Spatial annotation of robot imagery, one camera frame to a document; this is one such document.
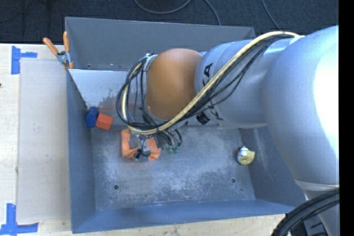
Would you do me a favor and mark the grey metal bin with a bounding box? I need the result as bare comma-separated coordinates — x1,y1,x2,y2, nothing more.
64,16,306,234

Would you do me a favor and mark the yellow and white toy duck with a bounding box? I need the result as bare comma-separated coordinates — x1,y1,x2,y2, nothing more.
236,145,257,166

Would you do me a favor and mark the orange block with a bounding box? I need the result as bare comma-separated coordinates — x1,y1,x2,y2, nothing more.
95,113,114,132

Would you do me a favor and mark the orange crumpled cloth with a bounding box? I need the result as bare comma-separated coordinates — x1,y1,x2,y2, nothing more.
119,128,162,162

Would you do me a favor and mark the blue ball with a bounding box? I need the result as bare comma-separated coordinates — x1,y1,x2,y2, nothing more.
85,106,100,129

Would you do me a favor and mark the pale flat board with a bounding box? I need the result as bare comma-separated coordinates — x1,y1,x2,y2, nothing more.
15,59,71,224

